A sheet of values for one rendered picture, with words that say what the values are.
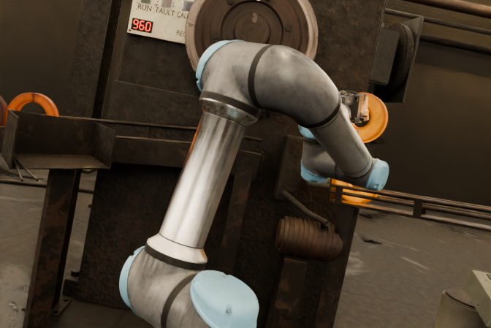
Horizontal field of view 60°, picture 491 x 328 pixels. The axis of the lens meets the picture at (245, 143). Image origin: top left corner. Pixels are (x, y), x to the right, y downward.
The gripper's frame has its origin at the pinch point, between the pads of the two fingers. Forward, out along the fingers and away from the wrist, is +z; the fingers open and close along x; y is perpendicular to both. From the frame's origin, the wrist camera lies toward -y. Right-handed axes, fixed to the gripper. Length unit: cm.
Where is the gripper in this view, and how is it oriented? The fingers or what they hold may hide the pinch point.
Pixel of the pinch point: (362, 111)
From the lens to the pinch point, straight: 136.8
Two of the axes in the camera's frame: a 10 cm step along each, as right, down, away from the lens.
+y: 0.5, -9.6, -2.9
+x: -8.1, -2.0, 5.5
